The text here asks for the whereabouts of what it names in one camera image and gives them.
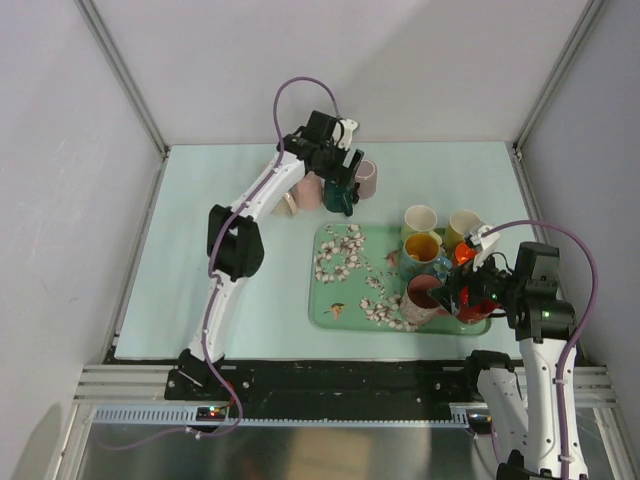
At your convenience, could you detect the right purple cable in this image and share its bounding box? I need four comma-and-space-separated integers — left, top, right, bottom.
479, 219, 600, 480

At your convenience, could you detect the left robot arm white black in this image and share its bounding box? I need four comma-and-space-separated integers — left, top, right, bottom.
177, 111, 364, 399

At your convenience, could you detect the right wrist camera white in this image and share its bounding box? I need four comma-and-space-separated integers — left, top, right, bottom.
464, 222, 500, 271

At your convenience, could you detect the mauve mug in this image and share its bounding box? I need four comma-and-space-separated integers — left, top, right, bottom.
355, 159, 378, 200

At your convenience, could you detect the blue floral mug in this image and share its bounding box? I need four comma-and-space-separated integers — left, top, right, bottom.
398, 233, 452, 282

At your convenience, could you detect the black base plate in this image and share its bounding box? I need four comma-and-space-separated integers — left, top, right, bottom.
164, 358, 523, 421

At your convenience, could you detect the cream floral mug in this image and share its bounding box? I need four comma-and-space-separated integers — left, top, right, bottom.
271, 192, 299, 216

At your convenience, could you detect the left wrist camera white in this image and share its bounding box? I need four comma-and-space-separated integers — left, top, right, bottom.
333, 118, 359, 151

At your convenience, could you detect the light pink mug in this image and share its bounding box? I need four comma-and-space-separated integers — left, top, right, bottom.
294, 172, 322, 211

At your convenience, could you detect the yellow mug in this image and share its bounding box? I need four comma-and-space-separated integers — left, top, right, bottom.
443, 210, 481, 250

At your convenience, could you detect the green floral tray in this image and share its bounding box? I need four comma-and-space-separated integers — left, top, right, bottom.
309, 223, 491, 336

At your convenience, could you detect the red mug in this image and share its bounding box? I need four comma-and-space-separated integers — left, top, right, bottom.
454, 287, 501, 325

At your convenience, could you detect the grey cable duct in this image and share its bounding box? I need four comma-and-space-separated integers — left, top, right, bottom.
93, 404, 492, 428

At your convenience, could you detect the dark green mug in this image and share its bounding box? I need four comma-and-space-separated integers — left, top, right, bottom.
323, 180, 360, 217

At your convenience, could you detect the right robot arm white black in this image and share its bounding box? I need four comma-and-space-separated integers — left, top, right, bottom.
433, 242, 589, 479

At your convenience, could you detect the light green mug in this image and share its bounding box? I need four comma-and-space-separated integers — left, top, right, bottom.
401, 205, 442, 245

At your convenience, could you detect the orange mug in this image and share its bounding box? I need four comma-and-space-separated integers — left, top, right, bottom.
453, 242, 476, 267

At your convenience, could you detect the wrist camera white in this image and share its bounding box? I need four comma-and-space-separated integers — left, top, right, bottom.
464, 222, 500, 271
333, 118, 359, 151

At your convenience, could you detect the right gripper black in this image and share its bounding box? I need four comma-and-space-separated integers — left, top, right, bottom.
427, 242, 523, 314

